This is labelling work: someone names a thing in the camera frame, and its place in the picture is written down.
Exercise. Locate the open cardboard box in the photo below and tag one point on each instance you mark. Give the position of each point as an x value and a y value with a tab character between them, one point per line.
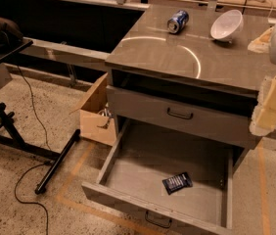
95	119

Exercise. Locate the open grey middle drawer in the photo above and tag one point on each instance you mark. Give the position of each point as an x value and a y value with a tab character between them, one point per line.
144	154

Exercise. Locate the blue soda can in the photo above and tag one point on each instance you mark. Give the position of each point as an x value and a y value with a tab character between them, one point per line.
177	22

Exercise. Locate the black metal stand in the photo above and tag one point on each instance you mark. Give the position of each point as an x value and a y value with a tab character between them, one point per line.
9	135

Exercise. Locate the white bowl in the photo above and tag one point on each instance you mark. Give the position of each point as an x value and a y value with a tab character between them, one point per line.
227	26

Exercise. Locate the closed grey upper drawer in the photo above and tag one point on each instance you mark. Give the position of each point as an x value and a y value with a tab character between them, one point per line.
208	123

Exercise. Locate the dark blue rxbar wrapper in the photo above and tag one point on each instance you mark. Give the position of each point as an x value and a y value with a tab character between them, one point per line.
177	182

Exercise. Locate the grey metal drawer cabinet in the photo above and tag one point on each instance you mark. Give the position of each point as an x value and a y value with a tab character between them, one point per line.
190	67

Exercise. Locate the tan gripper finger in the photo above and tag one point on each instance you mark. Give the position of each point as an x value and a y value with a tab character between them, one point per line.
262	43
264	113

